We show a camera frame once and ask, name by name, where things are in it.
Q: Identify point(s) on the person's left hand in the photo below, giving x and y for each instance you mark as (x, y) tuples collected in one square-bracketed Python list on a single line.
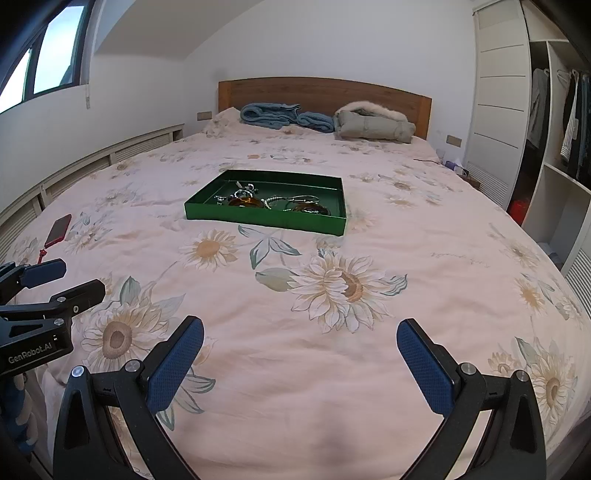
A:
[(23, 410)]

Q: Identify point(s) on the small bedside table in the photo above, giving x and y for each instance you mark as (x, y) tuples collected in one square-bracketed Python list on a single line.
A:
[(461, 173)]

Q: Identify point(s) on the hanging dark garments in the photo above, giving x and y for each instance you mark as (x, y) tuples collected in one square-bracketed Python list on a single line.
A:
[(577, 124)]

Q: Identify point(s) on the hanging grey garment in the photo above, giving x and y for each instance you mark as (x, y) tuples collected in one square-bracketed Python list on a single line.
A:
[(539, 106)]

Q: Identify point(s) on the white wardrobe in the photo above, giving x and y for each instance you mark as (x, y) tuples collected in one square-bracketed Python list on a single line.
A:
[(498, 92)]

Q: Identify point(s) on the green jewelry tray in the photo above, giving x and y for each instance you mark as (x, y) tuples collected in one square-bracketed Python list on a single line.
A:
[(258, 220)]

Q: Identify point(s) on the folded blue blanket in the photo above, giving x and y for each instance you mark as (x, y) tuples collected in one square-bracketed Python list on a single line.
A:
[(268, 115)]

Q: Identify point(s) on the red container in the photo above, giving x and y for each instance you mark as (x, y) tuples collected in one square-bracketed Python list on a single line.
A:
[(519, 211)]

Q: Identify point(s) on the white radiator cover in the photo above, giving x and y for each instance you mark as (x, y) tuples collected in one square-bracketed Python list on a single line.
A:
[(92, 161)]

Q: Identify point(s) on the dark brown bangle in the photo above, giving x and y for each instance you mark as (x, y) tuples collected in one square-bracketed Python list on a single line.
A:
[(318, 211)]

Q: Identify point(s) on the amber bangle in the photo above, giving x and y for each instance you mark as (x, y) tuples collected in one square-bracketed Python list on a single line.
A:
[(244, 203)]

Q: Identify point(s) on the grey jacket with fur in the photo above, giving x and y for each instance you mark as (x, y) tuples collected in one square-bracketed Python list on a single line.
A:
[(369, 127)]

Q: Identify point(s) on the window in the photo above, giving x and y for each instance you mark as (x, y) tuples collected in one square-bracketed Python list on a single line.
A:
[(51, 50)]

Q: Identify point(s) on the wooden headboard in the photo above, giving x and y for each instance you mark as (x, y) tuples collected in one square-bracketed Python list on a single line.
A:
[(323, 90)]

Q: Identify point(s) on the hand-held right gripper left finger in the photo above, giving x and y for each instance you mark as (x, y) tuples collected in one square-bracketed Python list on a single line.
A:
[(178, 364)]

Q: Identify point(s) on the wall socket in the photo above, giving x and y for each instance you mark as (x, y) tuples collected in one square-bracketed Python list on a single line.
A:
[(204, 115), (454, 141)]

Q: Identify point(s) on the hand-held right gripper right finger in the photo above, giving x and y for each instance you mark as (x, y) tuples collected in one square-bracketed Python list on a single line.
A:
[(425, 364)]

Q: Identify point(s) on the beaded jewelry piece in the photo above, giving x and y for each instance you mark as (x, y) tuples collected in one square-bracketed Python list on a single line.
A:
[(249, 187)]

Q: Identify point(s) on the silver bangle with clasp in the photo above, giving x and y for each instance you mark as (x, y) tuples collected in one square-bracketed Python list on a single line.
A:
[(304, 196)]

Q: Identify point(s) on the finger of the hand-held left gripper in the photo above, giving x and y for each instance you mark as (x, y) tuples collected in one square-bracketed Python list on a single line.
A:
[(41, 272), (74, 295)]

